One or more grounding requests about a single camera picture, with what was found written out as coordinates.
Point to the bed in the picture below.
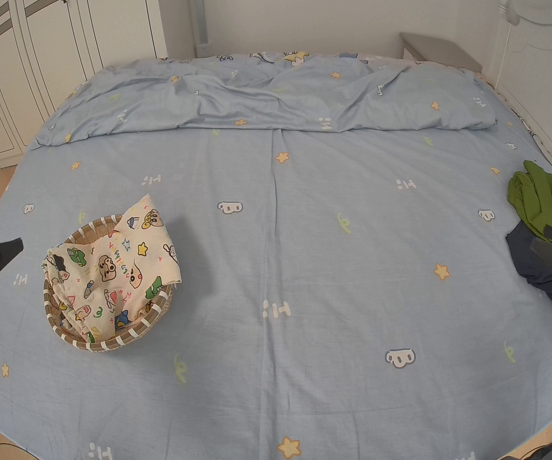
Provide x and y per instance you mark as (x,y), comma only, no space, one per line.
(328,257)

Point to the white printed pyjama top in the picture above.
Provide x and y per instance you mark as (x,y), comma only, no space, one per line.
(122,266)

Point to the pale blue quilt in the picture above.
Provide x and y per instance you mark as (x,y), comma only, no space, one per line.
(281,98)

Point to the green garment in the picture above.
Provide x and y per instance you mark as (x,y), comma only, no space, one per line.
(539,199)

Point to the grey wall pipe cover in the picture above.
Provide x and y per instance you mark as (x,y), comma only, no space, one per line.
(197,12)

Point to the white wardrobe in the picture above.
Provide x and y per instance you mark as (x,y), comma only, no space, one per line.
(41,65)

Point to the round woven basket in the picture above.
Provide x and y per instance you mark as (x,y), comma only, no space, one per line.
(113,343)

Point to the grey bedside table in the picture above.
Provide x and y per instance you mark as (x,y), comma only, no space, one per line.
(439,51)

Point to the dark blue garment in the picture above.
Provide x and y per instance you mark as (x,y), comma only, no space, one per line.
(520,252)

